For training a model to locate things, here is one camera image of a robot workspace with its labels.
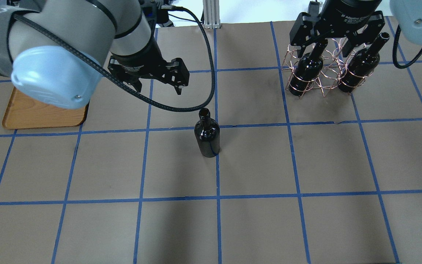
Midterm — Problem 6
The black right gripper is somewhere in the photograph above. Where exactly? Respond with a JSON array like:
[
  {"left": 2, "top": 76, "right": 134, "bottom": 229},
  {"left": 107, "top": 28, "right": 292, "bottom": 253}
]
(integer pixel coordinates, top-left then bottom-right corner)
[{"left": 290, "top": 0, "right": 385, "bottom": 59}]

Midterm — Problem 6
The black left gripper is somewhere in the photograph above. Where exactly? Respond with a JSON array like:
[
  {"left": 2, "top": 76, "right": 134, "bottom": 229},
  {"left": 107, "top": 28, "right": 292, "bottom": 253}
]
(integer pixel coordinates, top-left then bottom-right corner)
[{"left": 108, "top": 56, "right": 190, "bottom": 95}]

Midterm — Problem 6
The dark wine bottle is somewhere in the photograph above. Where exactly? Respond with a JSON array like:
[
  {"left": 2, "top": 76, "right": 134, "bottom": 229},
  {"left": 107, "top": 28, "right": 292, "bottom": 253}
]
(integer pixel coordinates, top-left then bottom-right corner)
[
  {"left": 194, "top": 107, "right": 221, "bottom": 158},
  {"left": 338, "top": 32, "right": 390, "bottom": 93},
  {"left": 289, "top": 39, "right": 328, "bottom": 96}
]

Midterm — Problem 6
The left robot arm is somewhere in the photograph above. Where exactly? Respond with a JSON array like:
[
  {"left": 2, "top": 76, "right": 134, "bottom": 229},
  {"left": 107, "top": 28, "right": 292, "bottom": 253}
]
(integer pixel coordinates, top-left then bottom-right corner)
[{"left": 0, "top": 0, "right": 189, "bottom": 109}]

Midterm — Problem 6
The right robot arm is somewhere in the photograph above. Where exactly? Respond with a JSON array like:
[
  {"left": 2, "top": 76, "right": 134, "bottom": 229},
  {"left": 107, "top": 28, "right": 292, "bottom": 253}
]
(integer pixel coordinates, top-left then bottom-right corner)
[{"left": 289, "top": 0, "right": 422, "bottom": 57}]

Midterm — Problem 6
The wooden tray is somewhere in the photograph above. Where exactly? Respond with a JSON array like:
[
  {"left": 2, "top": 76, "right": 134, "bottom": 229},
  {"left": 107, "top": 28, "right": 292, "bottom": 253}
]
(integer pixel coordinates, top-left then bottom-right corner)
[{"left": 2, "top": 87, "right": 89, "bottom": 130}]

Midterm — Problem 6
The black power adapter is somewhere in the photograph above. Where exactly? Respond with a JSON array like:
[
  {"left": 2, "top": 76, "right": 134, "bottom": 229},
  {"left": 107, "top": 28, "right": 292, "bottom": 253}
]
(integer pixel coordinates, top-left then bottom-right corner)
[{"left": 308, "top": 0, "right": 322, "bottom": 17}]

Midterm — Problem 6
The copper wire bottle basket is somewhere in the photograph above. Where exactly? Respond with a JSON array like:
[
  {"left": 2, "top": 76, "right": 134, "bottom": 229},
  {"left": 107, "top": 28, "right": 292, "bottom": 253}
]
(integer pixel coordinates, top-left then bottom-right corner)
[{"left": 282, "top": 37, "right": 380, "bottom": 98}]

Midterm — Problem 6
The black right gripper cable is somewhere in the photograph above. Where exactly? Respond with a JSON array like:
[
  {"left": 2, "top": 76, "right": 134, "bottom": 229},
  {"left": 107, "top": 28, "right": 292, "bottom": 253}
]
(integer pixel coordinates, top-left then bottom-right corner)
[{"left": 392, "top": 24, "right": 422, "bottom": 69}]

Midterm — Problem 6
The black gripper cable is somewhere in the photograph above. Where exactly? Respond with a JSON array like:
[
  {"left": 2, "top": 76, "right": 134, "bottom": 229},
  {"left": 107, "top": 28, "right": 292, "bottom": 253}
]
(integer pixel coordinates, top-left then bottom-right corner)
[
  {"left": 392, "top": 24, "right": 422, "bottom": 69},
  {"left": 0, "top": 4, "right": 216, "bottom": 112}
]

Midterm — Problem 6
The aluminium frame post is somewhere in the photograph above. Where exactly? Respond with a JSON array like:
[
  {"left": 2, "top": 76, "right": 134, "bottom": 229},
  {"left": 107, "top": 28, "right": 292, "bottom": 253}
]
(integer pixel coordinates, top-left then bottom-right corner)
[{"left": 202, "top": 0, "right": 221, "bottom": 29}]

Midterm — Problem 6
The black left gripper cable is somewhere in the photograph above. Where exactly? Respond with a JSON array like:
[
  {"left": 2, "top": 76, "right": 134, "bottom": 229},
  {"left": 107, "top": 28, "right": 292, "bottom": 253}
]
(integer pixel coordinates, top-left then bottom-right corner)
[{"left": 0, "top": 4, "right": 216, "bottom": 112}]

